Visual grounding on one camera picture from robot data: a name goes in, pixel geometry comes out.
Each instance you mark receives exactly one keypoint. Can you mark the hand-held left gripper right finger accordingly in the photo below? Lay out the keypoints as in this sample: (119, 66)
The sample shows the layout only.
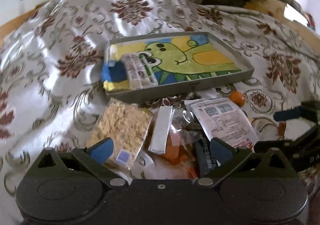
(221, 151)

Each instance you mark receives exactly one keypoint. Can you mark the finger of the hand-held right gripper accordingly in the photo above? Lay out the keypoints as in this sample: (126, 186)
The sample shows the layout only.
(287, 114)
(275, 144)

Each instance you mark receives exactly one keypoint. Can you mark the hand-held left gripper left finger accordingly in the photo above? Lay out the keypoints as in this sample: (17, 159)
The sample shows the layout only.
(101, 151)

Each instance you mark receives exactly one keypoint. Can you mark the black snack packet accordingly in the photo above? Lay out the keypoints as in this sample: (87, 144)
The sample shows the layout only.
(203, 160)

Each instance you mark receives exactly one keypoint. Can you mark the white printed snack packet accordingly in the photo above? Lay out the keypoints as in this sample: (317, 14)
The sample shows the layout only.
(225, 119)

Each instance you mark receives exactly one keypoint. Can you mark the beige rice crisp packet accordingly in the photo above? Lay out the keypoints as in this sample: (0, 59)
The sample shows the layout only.
(120, 122)

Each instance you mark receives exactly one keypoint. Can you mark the orange snack packet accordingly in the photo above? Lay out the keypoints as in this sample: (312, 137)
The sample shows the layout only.
(175, 152)

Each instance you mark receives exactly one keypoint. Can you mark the silver stick snack packet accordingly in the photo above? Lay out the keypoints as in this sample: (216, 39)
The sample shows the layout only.
(160, 129)

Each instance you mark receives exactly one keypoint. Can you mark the grey metal tray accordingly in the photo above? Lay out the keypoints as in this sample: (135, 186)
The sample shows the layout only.
(180, 88)

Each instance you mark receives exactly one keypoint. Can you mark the small amber snack packet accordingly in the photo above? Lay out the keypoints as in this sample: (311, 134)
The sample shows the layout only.
(281, 129)

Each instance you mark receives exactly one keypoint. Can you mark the small orange ball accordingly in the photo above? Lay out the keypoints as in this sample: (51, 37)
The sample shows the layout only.
(237, 98)

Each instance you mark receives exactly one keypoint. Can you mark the blue and yellow snack packet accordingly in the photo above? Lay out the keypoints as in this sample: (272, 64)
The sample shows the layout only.
(116, 74)

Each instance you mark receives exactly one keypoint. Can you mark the floral satin blanket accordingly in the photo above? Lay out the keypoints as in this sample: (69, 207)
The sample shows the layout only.
(62, 64)

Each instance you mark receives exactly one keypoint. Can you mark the green dinosaur painting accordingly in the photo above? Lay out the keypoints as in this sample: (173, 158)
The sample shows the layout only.
(195, 57)

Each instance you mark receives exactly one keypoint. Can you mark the wooden board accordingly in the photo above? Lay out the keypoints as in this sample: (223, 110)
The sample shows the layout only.
(265, 4)

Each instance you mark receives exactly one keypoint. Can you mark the wooden bed frame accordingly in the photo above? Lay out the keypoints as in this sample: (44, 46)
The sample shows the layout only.
(17, 22)

